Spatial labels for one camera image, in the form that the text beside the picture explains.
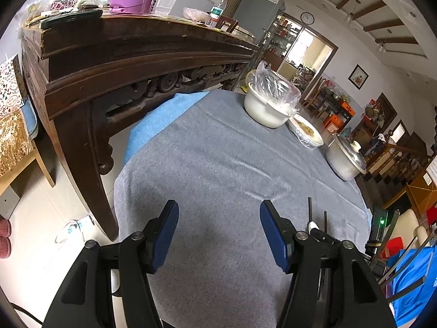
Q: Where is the clear plastic cup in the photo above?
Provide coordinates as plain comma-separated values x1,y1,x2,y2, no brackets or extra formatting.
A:
153,0,178,16

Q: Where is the grey refrigerator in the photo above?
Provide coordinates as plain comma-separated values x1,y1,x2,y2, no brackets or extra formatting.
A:
233,0,285,44

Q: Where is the white bowl with plastic bag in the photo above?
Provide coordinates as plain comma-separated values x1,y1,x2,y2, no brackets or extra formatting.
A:
244,60,302,129

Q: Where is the grey tablecloth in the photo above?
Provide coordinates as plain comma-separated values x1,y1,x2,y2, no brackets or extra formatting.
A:
114,90,370,327

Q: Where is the purple plastic box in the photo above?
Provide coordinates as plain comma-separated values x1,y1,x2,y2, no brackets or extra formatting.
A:
109,0,146,15

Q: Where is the white plastic spoon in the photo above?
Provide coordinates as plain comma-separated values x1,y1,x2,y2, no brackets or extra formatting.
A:
307,221,320,234

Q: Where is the framed wall picture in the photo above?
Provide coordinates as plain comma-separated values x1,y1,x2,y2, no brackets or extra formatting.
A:
348,65,369,90

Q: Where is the blue undercloth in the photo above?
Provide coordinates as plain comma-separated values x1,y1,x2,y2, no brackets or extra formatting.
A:
124,91,209,164

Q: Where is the dark carved wooden table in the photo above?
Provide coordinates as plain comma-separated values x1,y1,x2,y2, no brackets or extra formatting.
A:
21,14,258,240

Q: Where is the white plate with food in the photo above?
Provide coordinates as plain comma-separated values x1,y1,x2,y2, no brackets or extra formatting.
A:
287,114,324,150

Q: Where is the metal pot with lid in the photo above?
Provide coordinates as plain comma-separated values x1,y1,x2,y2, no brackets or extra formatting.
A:
326,134,367,181

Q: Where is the clear plastic water bottle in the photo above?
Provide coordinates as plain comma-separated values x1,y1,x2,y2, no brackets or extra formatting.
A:
209,0,228,27

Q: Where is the round wall clock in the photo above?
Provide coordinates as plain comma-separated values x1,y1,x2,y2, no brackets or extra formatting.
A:
300,12,315,25

